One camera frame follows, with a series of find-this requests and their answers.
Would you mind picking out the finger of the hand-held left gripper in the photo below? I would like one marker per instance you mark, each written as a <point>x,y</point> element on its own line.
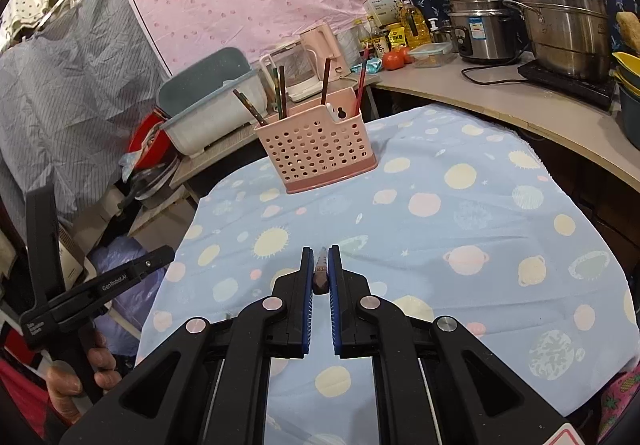
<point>45,245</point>
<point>120,282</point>

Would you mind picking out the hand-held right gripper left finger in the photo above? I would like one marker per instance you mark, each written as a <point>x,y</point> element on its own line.
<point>306,305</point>

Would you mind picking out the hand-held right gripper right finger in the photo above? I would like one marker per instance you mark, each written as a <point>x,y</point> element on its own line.
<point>336,305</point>

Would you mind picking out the dark brown chopstick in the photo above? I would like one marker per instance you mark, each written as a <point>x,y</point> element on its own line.
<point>249,107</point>
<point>320,272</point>

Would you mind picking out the pink perforated utensil basket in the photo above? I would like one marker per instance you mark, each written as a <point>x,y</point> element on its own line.
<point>315,150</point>

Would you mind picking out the dark red chopstick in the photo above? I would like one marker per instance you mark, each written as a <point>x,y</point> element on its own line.
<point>325,81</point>
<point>283,92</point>

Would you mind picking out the green chopstick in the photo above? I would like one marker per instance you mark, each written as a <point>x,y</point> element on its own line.
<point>276,92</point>

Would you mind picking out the person's left hand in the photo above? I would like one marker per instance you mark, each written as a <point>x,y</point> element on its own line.
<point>110,370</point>

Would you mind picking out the purple plastic bag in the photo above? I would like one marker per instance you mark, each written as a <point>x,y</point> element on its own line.
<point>125,315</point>

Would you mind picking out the glass pot lids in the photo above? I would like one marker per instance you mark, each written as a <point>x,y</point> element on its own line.
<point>150,182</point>

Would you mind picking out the blue planet-print blanket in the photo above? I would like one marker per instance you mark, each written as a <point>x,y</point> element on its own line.
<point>450,235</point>

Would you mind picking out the red plastic basin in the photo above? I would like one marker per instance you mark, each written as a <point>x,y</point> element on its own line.
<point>145,145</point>

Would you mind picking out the grey striped cloth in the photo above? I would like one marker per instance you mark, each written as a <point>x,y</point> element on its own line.
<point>75,100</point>

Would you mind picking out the white dish drainer with lid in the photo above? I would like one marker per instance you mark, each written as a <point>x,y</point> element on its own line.
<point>210,90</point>

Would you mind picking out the clear white pitcher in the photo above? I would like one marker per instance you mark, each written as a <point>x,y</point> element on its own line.
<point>300,75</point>

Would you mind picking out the light blue packet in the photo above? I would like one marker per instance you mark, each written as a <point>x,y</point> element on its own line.
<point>370,66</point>

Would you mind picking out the red tomato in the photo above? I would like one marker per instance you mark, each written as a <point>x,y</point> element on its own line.
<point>393,60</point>
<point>408,55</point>

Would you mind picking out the pink electric kettle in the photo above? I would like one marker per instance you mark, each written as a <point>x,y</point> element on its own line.
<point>322,45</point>

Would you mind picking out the clear food container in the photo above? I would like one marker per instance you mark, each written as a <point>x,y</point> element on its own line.
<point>432,55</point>

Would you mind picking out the yellow packet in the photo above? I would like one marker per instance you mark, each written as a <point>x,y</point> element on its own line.
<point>397,36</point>

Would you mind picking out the curved wooden counter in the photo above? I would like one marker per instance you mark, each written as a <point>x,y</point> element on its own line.
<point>550,125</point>

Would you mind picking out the yellow cooking oil bottle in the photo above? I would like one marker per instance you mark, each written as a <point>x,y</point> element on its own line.
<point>410,25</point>

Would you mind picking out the white and green carton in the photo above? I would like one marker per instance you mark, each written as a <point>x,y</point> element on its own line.
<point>380,9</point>

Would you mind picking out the pineapple print pants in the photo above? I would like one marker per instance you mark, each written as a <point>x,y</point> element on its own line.
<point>622,405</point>

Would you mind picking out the stainless steel rice cooker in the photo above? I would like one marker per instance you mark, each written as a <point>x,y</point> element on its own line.
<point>482,30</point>

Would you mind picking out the black induction cooker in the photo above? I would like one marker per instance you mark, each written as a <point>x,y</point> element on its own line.
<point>570,82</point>

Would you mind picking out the stack of teal yellow bowls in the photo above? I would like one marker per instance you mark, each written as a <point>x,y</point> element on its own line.
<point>629,95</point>

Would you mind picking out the stainless steel steamer pot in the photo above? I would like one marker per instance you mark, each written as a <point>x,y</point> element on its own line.
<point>560,15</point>

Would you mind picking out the brown loofah sponge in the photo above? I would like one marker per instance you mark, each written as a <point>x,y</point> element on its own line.
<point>629,32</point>

